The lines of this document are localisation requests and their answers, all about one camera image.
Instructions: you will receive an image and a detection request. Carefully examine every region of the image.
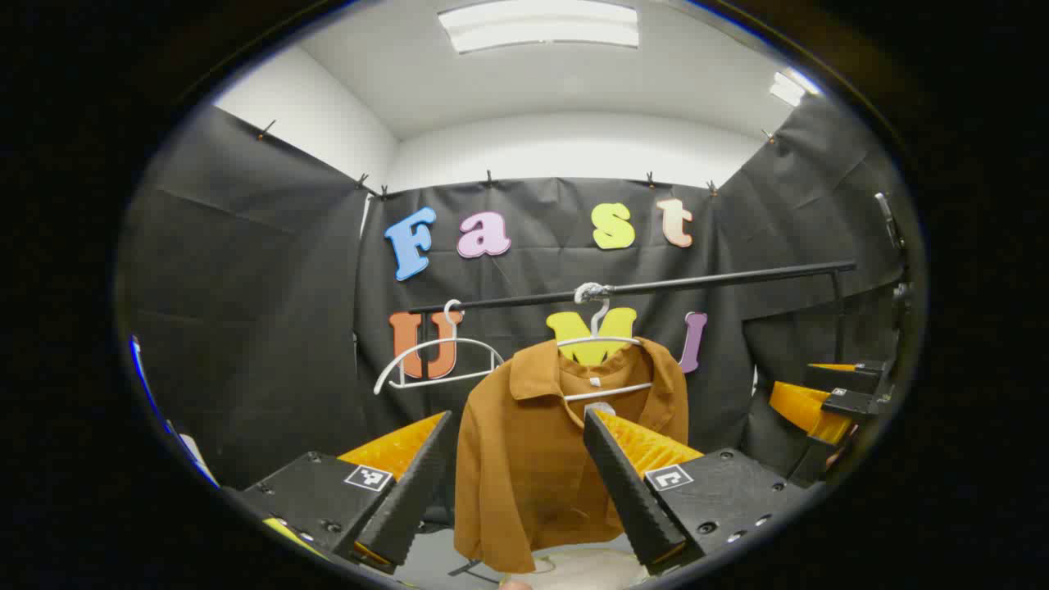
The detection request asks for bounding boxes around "row of black backdrop clips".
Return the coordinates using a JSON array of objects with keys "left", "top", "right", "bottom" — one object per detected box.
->
[{"left": 256, "top": 119, "right": 778, "bottom": 202}]

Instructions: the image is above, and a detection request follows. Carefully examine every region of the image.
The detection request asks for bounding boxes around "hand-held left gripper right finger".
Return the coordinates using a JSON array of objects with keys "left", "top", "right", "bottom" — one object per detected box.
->
[{"left": 583, "top": 407, "right": 812, "bottom": 577}]

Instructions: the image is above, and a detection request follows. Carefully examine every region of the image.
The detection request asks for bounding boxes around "black clothes rail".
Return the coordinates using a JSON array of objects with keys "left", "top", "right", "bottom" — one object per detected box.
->
[{"left": 407, "top": 261, "right": 858, "bottom": 378}]

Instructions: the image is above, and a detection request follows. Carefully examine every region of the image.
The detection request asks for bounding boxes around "white hanger with taped hook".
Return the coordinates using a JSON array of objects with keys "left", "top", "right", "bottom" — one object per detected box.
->
[{"left": 557, "top": 295, "right": 656, "bottom": 402}]

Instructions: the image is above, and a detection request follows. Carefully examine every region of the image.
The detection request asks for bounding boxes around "white plain hanger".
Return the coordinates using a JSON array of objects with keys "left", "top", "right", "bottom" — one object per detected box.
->
[{"left": 374, "top": 299, "right": 506, "bottom": 396}]

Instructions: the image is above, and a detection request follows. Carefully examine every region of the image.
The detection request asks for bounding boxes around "small ceiling light panel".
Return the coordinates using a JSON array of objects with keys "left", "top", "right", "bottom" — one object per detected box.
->
[{"left": 769, "top": 70, "right": 823, "bottom": 107}]

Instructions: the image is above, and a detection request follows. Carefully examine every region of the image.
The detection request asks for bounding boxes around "black backdrop cloth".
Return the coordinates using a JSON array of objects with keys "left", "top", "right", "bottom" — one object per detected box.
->
[{"left": 119, "top": 94, "right": 906, "bottom": 492}]

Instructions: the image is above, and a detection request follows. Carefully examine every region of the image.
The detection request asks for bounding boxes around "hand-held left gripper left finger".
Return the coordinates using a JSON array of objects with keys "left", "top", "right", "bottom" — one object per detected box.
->
[{"left": 221, "top": 410, "right": 453, "bottom": 574}]

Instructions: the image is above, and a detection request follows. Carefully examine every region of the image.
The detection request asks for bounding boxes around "brown collared shirt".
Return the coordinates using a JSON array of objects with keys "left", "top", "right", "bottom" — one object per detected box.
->
[{"left": 453, "top": 336, "right": 691, "bottom": 574}]

